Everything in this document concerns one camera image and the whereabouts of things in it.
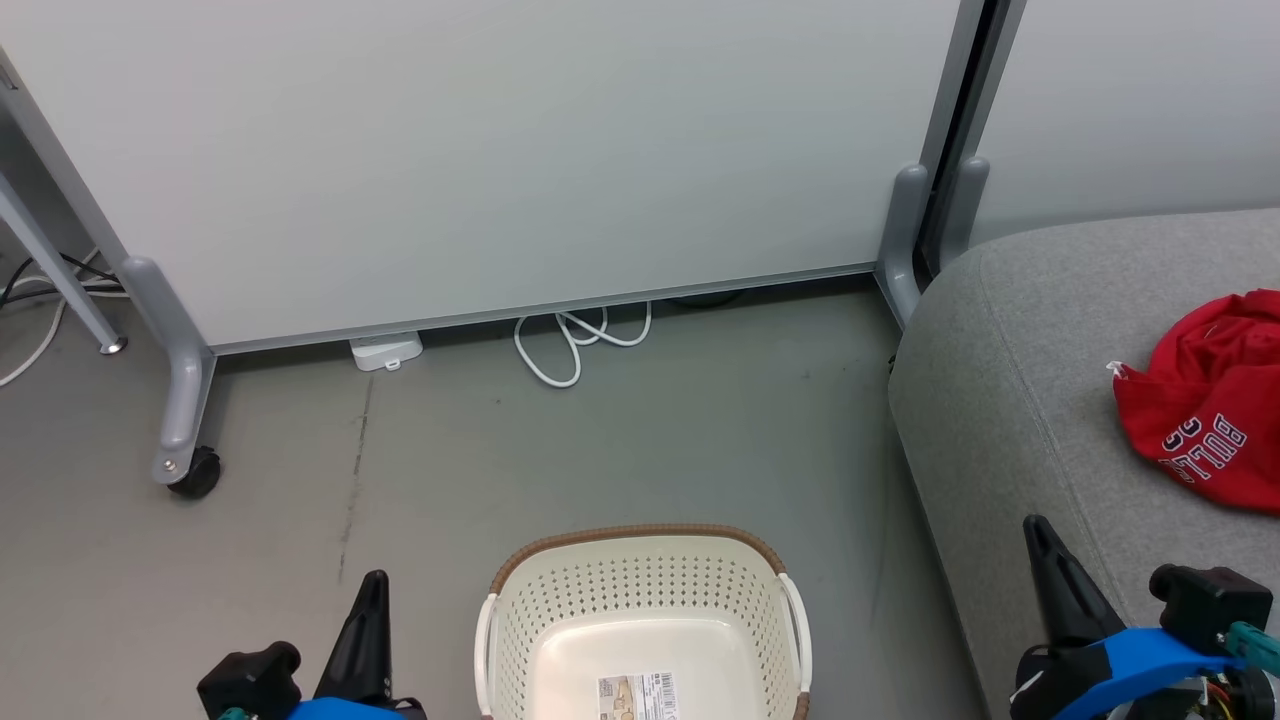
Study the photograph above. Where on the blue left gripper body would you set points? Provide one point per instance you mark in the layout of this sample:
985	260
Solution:
350	712

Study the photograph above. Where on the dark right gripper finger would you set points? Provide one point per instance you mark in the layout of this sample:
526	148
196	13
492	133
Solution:
1065	590

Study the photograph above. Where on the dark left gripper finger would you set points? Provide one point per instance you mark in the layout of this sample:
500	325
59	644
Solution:
365	645

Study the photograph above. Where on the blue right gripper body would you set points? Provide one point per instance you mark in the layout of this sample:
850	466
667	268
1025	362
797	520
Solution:
1130	665

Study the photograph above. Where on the red sports shirt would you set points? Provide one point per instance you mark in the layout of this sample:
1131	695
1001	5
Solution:
1220	380

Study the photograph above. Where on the printed basket label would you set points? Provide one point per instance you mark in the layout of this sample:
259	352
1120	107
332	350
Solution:
637	697

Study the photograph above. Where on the cream perforated laundry basket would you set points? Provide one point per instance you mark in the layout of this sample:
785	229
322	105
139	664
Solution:
640	590

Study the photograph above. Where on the grey fabric sofa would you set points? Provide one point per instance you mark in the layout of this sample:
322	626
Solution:
1000	400

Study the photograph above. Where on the black caster wheel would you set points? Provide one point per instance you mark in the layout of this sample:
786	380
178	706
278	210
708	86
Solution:
197	475

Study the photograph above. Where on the white power adapter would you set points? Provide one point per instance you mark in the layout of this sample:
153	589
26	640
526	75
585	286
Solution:
386	350

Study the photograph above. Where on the grey partition leg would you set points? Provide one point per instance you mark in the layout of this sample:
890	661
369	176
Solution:
185	390

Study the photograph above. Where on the grey partition foot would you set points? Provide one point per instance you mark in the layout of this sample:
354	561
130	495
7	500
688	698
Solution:
903	240
965	200

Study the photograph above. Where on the slanted grey table leg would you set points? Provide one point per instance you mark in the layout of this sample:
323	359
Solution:
60	270

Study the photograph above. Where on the narrow white partition panel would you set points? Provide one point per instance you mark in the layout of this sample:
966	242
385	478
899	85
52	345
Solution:
1130	100

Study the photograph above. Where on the wide white partition panel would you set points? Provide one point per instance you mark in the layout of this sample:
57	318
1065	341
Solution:
450	150

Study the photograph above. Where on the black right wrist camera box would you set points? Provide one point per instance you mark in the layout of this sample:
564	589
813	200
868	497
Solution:
1205	600

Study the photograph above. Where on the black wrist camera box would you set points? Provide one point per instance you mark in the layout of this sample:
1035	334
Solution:
250	682
1205	600

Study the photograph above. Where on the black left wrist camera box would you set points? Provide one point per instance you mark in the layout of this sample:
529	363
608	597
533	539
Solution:
250	682

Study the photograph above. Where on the teal left camera connector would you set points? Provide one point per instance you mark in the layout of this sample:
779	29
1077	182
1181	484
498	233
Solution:
232	714

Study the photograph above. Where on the teal camera connector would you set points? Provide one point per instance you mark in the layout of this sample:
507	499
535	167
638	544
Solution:
232	714
1255	645

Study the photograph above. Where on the teal right camera connector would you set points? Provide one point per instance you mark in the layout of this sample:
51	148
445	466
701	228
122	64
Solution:
1255	645

